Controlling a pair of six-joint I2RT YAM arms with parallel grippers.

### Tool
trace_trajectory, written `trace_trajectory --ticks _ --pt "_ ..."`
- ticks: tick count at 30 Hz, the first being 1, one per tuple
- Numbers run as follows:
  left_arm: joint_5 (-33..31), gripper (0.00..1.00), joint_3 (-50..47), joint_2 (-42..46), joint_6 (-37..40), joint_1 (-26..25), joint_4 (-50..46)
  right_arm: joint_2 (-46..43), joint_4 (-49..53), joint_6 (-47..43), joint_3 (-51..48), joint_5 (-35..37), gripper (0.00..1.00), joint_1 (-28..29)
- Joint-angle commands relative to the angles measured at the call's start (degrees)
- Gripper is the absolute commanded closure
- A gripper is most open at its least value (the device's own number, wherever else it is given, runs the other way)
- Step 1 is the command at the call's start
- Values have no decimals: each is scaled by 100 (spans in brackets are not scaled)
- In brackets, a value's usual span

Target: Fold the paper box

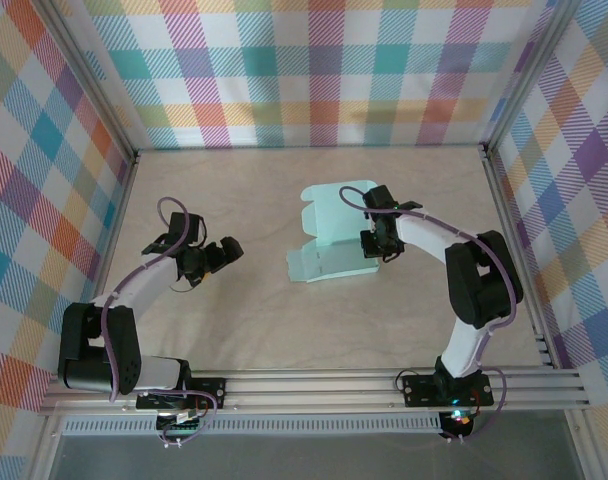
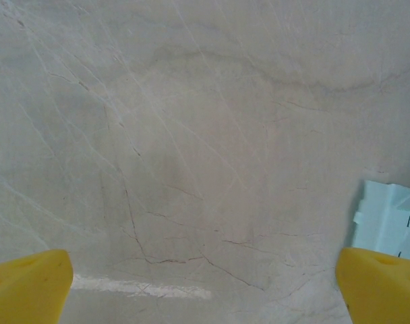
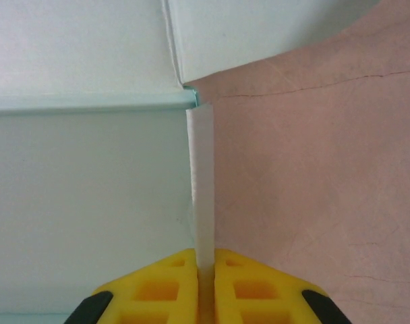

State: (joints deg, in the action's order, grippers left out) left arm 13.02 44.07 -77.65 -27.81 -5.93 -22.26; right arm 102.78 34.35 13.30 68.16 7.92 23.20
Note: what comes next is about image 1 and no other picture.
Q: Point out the light green paper box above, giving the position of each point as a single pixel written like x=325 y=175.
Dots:
x=334 y=220

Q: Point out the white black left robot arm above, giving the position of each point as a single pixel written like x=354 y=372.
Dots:
x=149 y=285

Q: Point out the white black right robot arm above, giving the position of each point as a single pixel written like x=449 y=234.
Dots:
x=429 y=240

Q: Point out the circuit board with white connector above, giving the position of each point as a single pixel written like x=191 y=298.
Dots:
x=181 y=422

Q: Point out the plaid backdrop panel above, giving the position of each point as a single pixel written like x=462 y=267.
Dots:
x=309 y=75
x=24 y=200
x=584 y=200

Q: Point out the circuit board with lit LEDs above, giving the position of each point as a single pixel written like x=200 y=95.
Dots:
x=456 y=420

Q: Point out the grey metal sheet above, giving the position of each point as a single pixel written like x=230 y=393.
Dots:
x=309 y=460

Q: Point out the aluminium side rail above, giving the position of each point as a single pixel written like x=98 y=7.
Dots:
x=105 y=265
x=500 y=200

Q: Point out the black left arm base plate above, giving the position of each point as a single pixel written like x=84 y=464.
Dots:
x=209 y=392

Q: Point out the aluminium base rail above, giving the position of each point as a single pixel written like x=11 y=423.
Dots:
x=309 y=390

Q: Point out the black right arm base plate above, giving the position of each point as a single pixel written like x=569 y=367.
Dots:
x=419 y=390

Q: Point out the aluminium frame post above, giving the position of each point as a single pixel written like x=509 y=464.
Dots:
x=94 y=85
x=526 y=75

